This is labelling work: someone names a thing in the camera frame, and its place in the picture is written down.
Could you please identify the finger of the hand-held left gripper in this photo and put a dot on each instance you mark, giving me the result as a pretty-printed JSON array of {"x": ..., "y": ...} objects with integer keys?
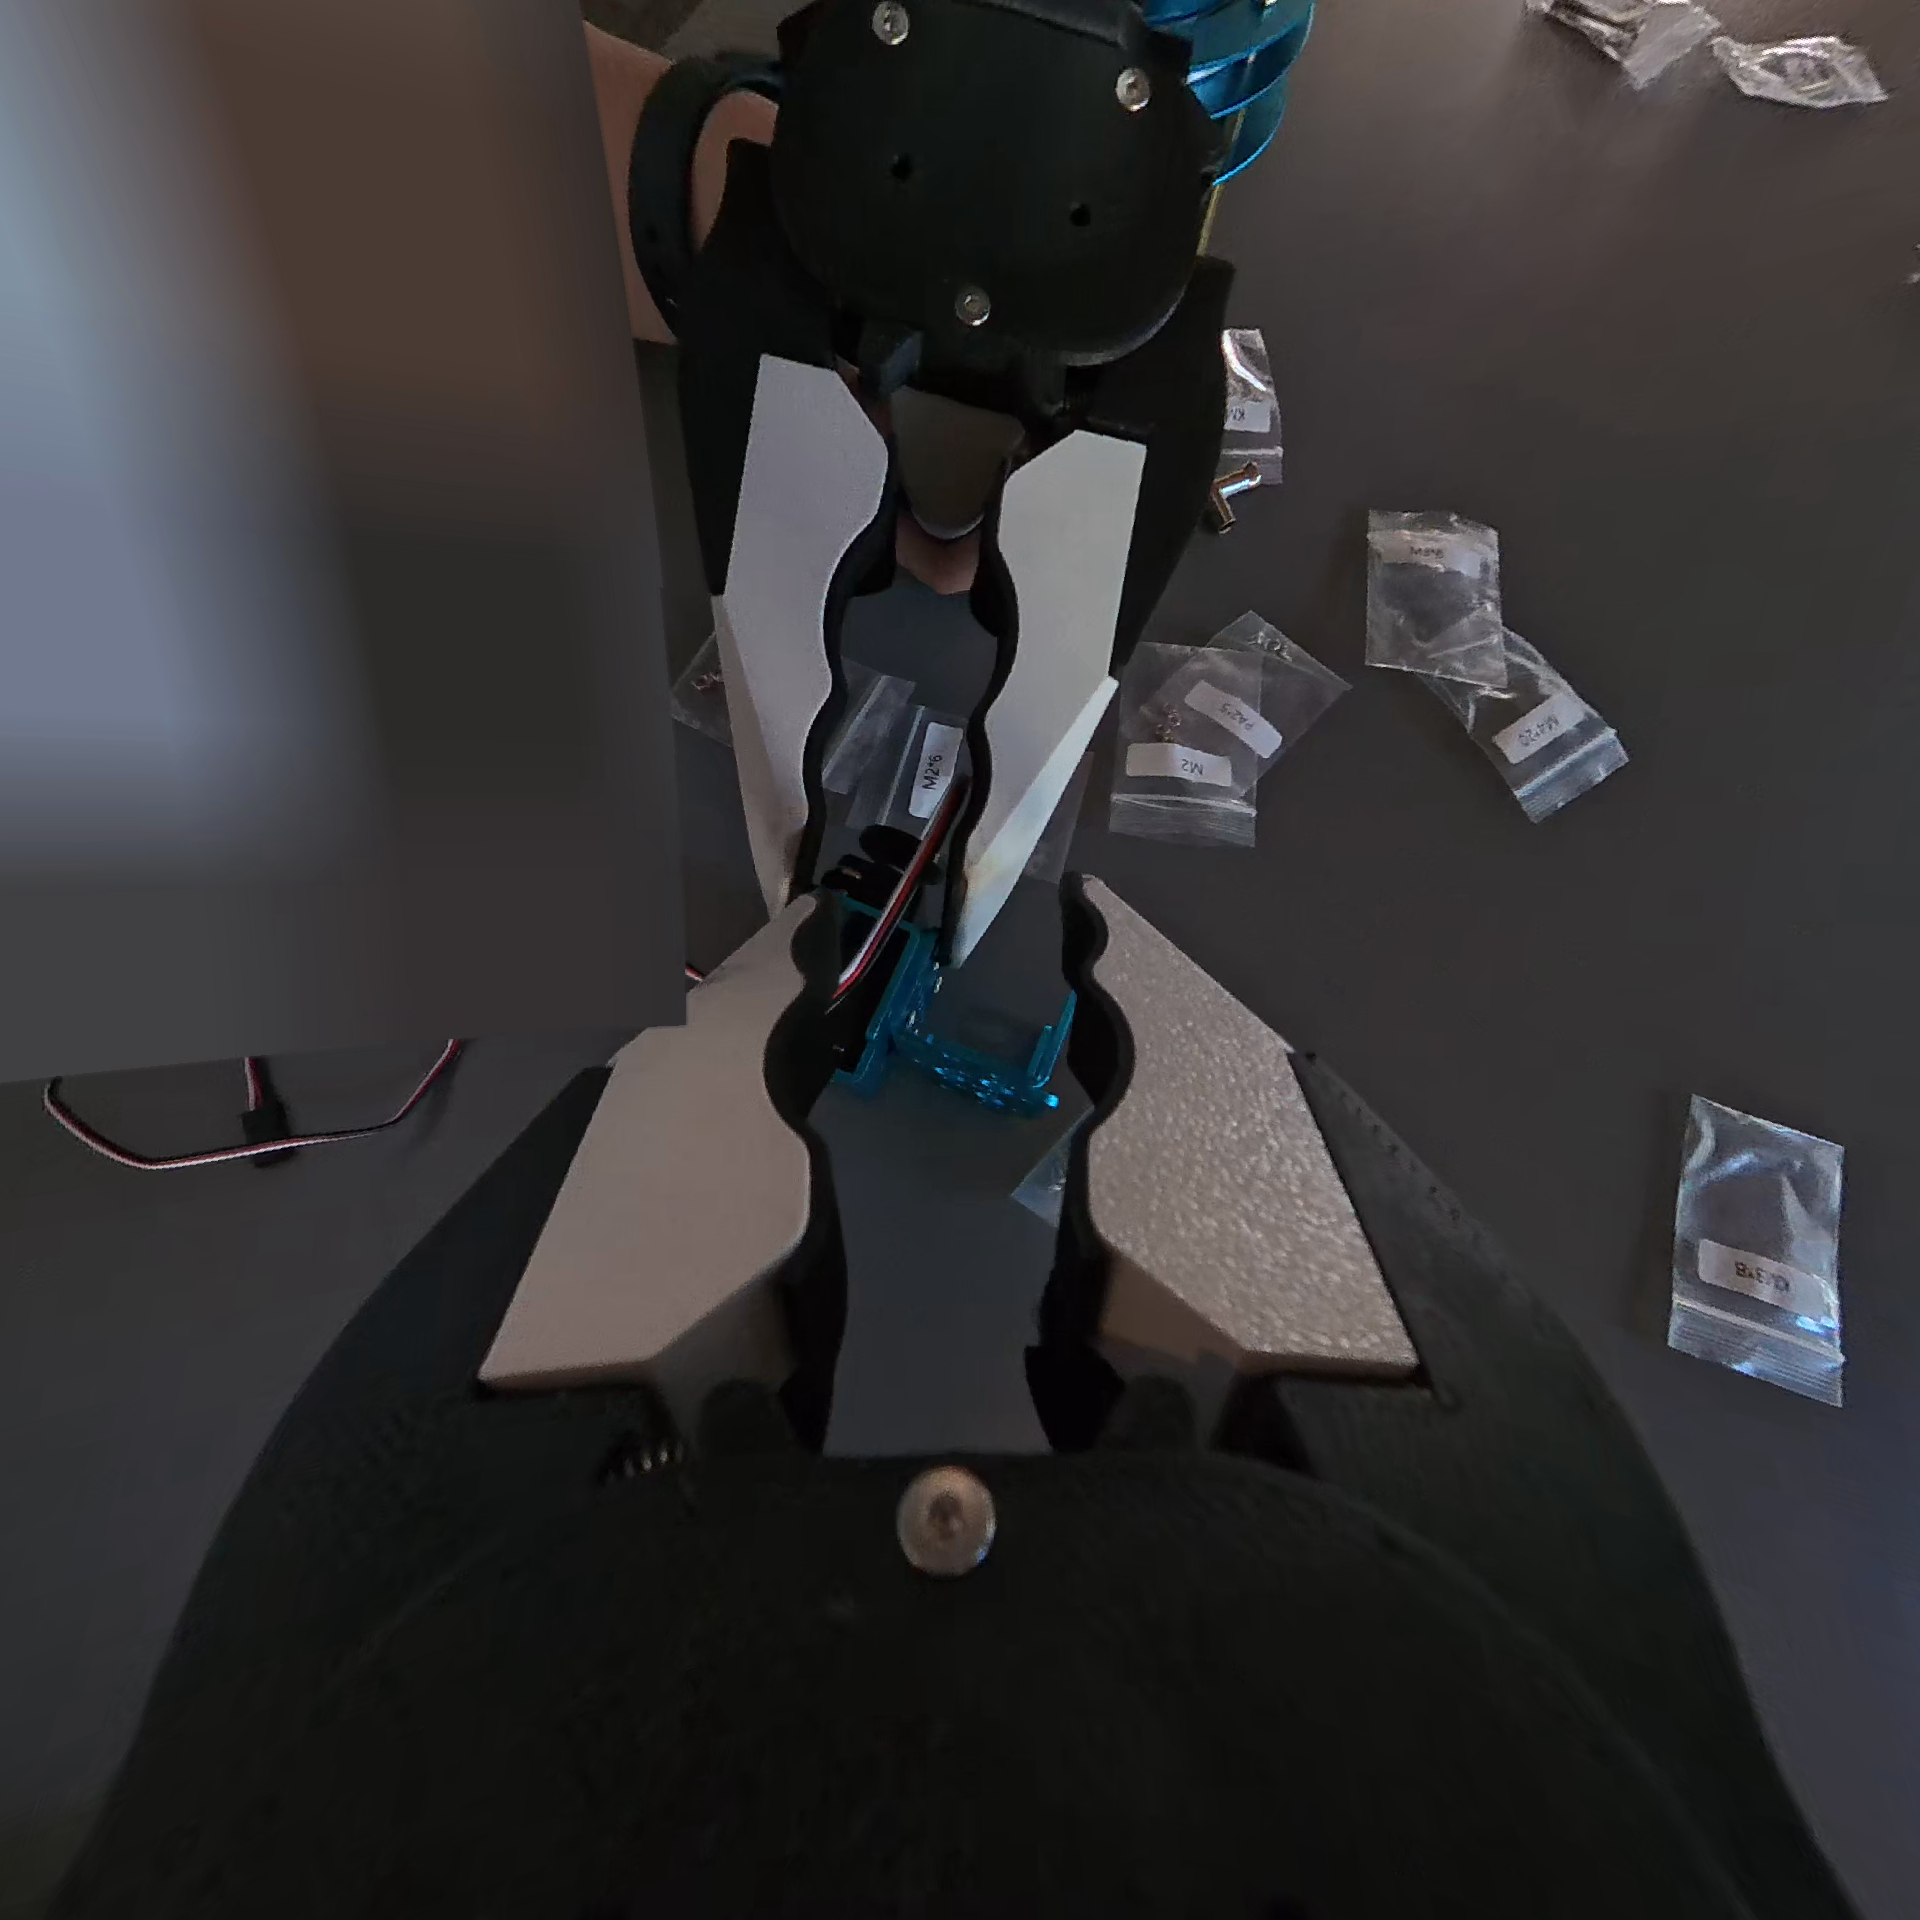
[
  {"x": 794, "y": 510},
  {"x": 1072, "y": 570}
]

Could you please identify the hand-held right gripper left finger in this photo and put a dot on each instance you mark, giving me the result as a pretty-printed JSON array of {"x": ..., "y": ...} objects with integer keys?
[{"x": 645, "y": 1201}]

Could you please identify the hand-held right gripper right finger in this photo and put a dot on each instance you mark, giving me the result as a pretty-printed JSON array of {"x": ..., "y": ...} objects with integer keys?
[{"x": 1244, "y": 1201}]

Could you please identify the servo with blue bracket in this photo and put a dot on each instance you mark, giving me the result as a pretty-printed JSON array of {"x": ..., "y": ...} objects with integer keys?
[{"x": 974, "y": 1065}]

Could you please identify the blue toy robot arm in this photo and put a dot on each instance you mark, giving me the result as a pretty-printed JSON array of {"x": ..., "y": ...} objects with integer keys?
[{"x": 1244, "y": 90}]

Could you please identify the dark grey desk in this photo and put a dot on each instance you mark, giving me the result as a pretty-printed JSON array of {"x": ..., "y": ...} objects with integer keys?
[{"x": 1500, "y": 975}]

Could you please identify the person's left hand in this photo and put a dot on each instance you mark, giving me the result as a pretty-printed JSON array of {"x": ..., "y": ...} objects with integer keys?
[{"x": 943, "y": 562}]

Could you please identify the small brass wrench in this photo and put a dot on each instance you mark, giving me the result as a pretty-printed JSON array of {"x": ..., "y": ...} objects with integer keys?
[{"x": 1231, "y": 503}]

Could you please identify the clear plastic screw bag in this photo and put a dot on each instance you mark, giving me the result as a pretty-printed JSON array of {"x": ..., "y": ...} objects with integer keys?
[
  {"x": 939, "y": 765},
  {"x": 1424, "y": 585},
  {"x": 1628, "y": 31},
  {"x": 1178, "y": 780},
  {"x": 1252, "y": 399},
  {"x": 1800, "y": 69},
  {"x": 1290, "y": 691},
  {"x": 704, "y": 698},
  {"x": 1046, "y": 1178}
]

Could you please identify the black wristband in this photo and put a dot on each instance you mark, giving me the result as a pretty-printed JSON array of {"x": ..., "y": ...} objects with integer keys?
[{"x": 661, "y": 194}]

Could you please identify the long clear screw bag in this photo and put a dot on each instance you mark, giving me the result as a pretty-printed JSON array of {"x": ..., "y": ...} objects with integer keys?
[{"x": 1545, "y": 734}]

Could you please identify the small clear bag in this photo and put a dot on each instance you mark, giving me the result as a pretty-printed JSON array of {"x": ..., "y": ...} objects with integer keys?
[{"x": 1754, "y": 1244}]

